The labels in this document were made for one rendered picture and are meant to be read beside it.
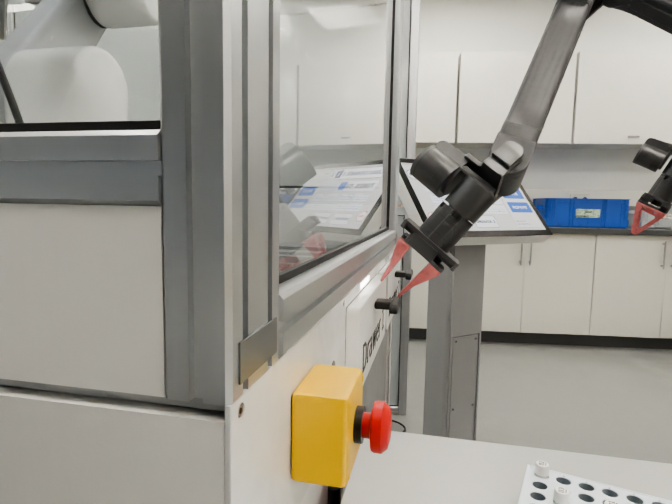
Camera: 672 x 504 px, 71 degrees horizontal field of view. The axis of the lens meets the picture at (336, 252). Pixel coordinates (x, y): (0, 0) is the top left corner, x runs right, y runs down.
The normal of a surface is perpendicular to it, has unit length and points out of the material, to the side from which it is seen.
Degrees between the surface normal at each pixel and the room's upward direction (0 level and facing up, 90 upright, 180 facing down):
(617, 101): 90
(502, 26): 90
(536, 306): 90
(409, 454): 0
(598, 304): 90
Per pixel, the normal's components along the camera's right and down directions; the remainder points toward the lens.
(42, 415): -0.21, 0.10
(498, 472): 0.02, -0.99
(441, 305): -0.88, 0.04
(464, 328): 0.47, 0.10
